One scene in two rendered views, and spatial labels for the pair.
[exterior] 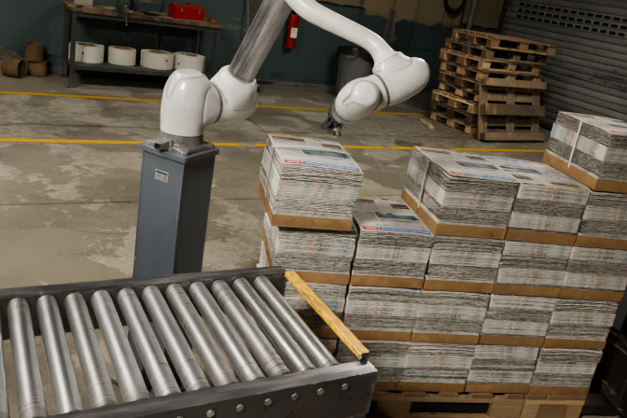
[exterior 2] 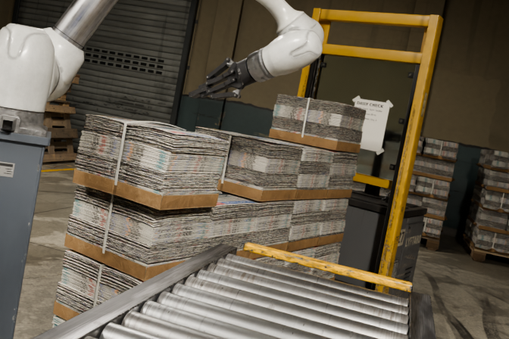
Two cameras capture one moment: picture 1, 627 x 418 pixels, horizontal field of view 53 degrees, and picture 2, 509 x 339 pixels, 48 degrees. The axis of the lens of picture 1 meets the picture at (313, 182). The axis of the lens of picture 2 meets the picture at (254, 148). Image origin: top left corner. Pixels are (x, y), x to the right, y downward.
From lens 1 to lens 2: 135 cm
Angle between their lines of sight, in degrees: 46
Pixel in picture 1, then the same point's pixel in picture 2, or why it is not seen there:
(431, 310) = not seen: hidden behind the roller
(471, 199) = (279, 164)
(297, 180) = (182, 153)
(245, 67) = (85, 29)
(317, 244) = (183, 228)
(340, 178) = (214, 148)
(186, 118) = (39, 85)
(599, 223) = (335, 178)
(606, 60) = (116, 88)
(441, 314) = not seen: hidden behind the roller
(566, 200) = (323, 160)
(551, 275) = (314, 227)
